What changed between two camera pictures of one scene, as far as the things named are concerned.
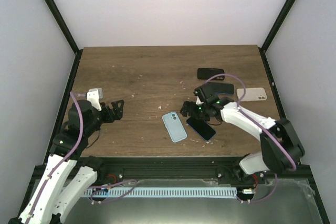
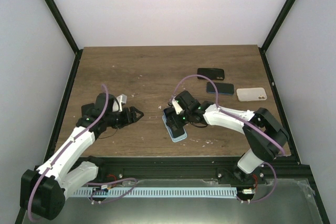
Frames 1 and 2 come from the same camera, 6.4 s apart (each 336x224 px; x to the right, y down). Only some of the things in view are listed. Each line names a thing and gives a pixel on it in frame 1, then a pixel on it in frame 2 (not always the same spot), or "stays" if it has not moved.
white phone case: x=255 y=94 stays
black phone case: x=206 y=73 stays
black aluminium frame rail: x=117 y=169 stays
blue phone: x=201 y=127 to x=175 y=121
